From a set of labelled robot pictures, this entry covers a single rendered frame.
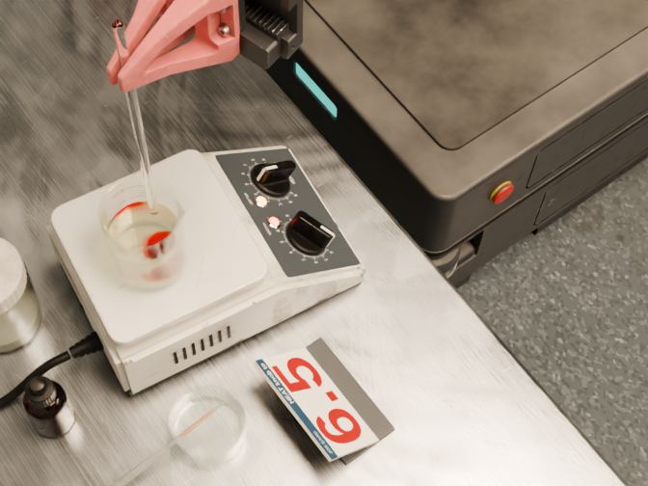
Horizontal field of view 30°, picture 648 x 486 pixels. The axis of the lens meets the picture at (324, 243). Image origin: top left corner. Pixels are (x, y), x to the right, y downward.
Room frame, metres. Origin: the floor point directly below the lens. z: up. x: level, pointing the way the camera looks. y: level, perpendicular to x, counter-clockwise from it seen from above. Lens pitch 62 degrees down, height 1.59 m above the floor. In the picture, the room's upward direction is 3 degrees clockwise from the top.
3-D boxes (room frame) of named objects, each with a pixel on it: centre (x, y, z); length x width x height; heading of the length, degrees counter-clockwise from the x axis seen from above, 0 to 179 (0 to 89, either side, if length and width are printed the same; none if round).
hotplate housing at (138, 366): (0.41, 0.09, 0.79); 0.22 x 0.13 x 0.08; 122
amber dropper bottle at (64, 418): (0.29, 0.19, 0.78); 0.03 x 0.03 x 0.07
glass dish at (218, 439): (0.29, 0.08, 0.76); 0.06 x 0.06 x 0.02
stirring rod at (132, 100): (0.39, 0.11, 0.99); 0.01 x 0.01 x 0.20
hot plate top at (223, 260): (0.39, 0.12, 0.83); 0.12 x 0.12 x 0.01; 32
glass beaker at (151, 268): (0.38, 0.12, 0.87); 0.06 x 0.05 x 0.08; 109
